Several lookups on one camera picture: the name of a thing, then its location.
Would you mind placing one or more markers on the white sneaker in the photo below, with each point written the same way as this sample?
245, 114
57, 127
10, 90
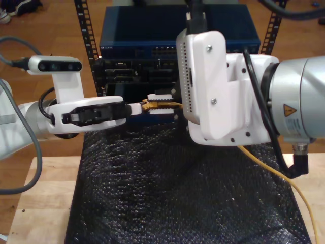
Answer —
3, 17

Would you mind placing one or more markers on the black bubble mat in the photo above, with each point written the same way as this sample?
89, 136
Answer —
177, 203

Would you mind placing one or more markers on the black rack frame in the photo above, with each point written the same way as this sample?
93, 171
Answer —
87, 33

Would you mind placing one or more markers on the black rack shelf tray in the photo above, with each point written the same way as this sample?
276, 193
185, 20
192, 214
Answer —
142, 90

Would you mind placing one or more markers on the blue network switch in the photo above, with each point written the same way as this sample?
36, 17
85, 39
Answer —
142, 25

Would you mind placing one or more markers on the black rack server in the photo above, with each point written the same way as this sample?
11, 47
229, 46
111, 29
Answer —
142, 73

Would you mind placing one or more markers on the dark sneaker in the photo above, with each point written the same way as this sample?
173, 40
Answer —
25, 6

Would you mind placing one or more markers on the small blue floor object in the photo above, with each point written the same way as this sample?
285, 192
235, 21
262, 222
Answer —
314, 4

